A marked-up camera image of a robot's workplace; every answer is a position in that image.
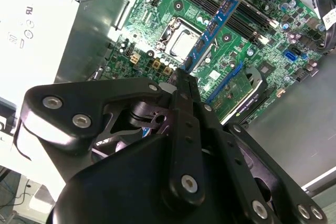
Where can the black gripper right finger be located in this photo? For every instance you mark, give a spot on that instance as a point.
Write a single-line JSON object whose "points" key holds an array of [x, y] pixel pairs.
{"points": [[244, 161]]}

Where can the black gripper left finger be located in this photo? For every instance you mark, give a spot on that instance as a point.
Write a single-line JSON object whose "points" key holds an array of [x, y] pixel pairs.
{"points": [[78, 95]]}

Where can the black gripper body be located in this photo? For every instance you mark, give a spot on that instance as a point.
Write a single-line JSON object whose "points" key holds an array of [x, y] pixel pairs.
{"points": [[118, 195]]}

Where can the blue RAM stick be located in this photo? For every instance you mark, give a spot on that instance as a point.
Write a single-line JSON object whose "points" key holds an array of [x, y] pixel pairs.
{"points": [[225, 11]]}

